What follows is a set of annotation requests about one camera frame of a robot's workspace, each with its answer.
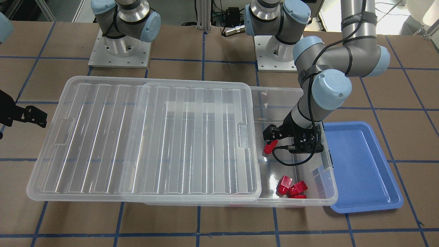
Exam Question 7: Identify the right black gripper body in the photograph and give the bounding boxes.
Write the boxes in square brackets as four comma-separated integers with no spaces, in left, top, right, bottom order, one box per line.
[0,90,48,128]

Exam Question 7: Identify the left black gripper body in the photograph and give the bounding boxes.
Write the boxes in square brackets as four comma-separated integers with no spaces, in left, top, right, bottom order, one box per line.
[262,118,311,142]

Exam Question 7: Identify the red block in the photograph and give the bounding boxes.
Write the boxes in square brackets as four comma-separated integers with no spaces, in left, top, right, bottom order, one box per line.
[263,144,276,155]

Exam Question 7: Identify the clear plastic box lid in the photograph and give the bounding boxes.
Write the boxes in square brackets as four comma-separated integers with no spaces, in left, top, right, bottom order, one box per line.
[27,76,262,204]

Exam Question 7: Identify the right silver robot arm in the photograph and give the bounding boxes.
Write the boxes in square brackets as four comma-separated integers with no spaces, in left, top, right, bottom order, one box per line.
[0,0,161,128]

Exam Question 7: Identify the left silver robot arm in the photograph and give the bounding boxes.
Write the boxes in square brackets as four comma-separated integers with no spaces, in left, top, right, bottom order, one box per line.
[244,0,390,143]

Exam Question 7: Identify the clear plastic storage box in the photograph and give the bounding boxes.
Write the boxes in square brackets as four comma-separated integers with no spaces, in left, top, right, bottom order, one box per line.
[142,86,339,207]

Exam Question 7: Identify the red blocks in box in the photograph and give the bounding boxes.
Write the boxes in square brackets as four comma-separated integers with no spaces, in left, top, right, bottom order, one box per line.
[276,176,308,199]

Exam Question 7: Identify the blue plastic tray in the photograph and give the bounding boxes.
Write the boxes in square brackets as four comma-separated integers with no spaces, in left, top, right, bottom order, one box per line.
[324,121,404,214]

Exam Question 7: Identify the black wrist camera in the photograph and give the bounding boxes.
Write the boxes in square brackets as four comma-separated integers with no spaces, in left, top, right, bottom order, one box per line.
[289,123,324,154]

